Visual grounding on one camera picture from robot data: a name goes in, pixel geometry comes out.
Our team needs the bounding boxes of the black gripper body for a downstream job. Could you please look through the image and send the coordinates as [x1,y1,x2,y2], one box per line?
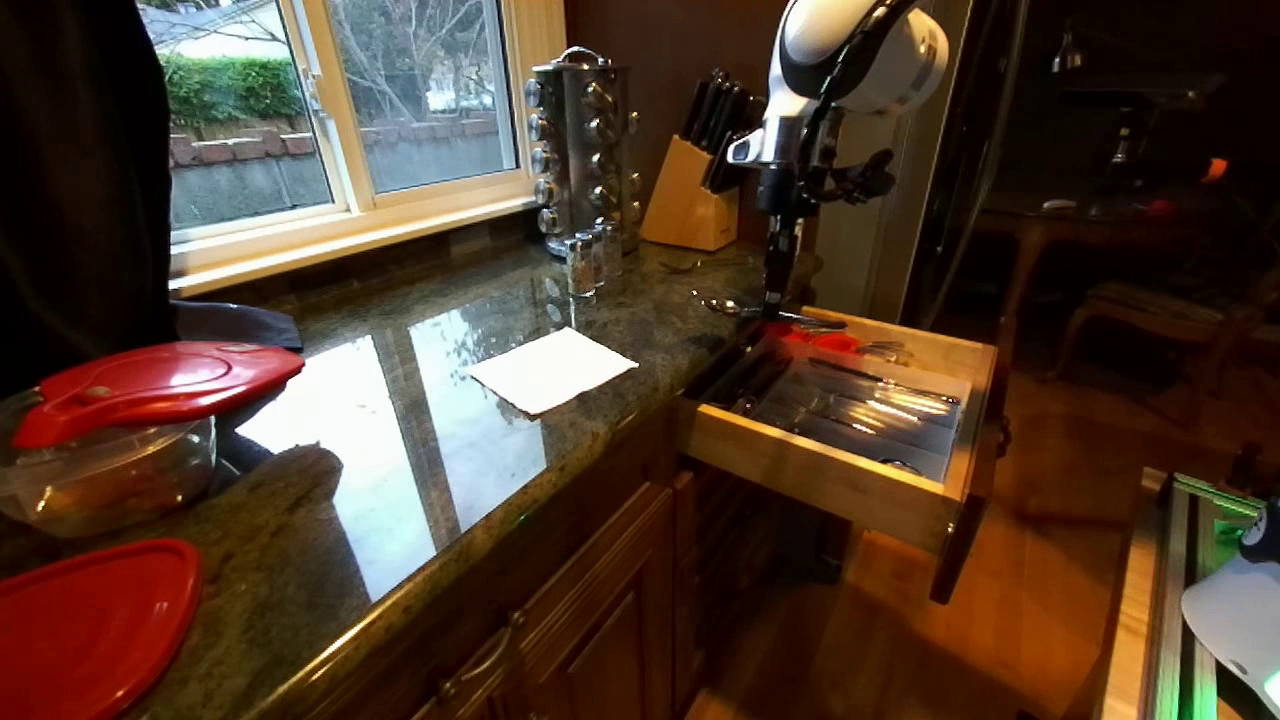
[757,155,824,263]

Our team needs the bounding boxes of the silver metal spoon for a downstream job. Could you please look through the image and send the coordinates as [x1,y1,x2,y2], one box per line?
[699,290,853,330]

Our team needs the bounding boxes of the wooden kitchen drawer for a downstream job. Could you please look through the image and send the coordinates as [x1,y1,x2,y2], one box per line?
[674,302,1013,608]

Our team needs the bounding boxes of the wooden knife block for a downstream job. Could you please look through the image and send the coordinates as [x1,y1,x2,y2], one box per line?
[635,132,746,254]

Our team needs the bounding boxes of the grey plastic cutlery tray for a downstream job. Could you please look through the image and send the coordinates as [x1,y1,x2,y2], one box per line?
[717,335,982,489]

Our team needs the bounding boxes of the glass spice jar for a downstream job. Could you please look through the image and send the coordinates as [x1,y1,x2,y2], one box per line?
[563,237,620,302]

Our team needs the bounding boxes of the metal spice rack carousel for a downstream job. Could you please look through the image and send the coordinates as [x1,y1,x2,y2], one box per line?
[519,44,647,270]

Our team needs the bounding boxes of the white paper napkin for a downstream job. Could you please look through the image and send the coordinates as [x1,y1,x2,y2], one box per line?
[463,325,646,418]

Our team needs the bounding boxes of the wooden dining chair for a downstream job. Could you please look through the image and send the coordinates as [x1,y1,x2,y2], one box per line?
[1060,281,1247,391]

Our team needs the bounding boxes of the dark wood base cabinets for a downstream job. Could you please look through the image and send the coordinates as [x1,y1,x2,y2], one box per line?
[252,425,858,720]

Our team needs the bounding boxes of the wooden framed window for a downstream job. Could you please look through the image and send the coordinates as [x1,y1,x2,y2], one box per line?
[131,0,573,299]

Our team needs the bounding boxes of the glass bowl with red lid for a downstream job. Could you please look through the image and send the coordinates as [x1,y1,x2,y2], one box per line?
[0,335,308,539]

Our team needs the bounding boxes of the red plastic lid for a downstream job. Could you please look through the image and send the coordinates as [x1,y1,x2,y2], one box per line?
[0,535,208,720]

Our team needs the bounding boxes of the black handled kitchen knives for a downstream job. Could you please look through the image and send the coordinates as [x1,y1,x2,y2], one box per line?
[676,62,760,159]

